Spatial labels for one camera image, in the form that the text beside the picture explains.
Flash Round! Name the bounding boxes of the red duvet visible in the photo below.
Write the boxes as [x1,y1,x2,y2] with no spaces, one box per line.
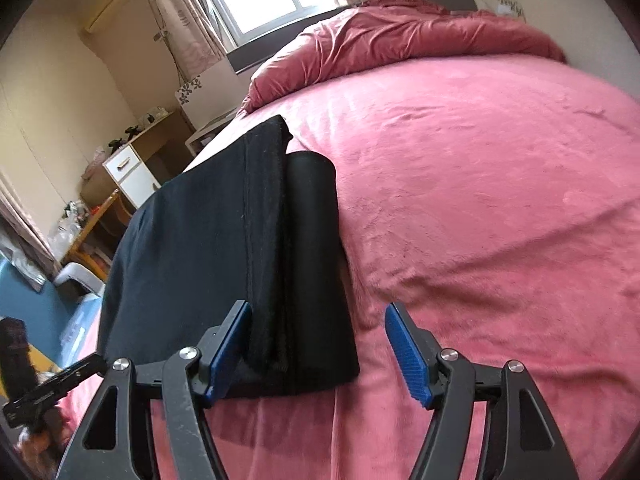
[239,0,568,115]

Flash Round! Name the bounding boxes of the dark headboard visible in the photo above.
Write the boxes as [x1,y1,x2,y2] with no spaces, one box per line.
[227,0,477,75]

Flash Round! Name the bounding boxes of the white floral nightstand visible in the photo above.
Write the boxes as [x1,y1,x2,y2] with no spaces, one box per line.
[475,0,527,24]
[174,74,242,160]

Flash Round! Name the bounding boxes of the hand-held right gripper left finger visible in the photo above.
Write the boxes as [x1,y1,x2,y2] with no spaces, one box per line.
[55,300,253,480]

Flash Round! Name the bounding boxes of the black pants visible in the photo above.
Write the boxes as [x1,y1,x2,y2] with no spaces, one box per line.
[97,115,362,400]

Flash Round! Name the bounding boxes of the white drawer cabinet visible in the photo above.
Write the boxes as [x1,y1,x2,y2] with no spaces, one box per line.
[102,142,162,209]

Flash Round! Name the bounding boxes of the wooden chair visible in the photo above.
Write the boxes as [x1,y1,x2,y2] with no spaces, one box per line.
[60,189,135,282]

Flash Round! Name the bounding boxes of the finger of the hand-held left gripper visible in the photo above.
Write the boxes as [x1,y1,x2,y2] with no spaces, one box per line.
[49,353,107,392]

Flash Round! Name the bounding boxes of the wooden desk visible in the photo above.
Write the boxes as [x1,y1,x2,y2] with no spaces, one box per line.
[80,109,195,207]

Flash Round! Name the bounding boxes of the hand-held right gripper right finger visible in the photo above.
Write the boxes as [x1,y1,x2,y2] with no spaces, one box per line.
[384,304,581,480]

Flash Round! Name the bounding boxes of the white plastic stool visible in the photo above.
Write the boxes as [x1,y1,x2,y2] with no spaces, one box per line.
[54,261,107,297]

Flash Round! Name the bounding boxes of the clear plastic bags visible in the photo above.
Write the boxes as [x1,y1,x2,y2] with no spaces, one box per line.
[49,204,83,263]

